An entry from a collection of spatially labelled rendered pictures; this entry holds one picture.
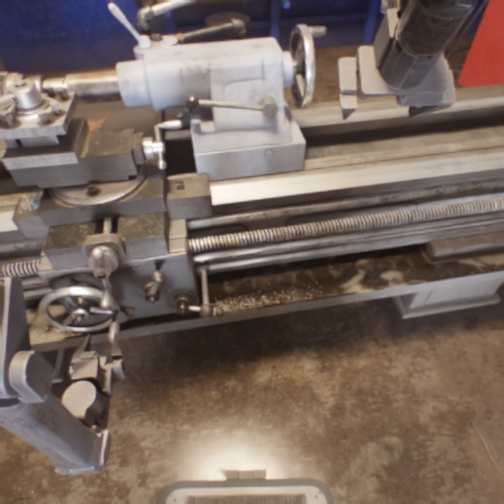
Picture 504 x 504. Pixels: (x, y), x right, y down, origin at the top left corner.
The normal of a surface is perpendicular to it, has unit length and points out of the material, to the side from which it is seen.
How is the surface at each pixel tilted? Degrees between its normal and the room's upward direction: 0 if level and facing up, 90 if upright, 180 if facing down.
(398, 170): 36
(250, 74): 82
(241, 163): 90
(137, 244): 90
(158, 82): 86
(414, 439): 0
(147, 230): 0
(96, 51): 90
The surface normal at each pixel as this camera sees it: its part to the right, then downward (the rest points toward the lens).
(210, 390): -0.02, -0.66
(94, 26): 0.17, 0.74
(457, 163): 0.08, -0.11
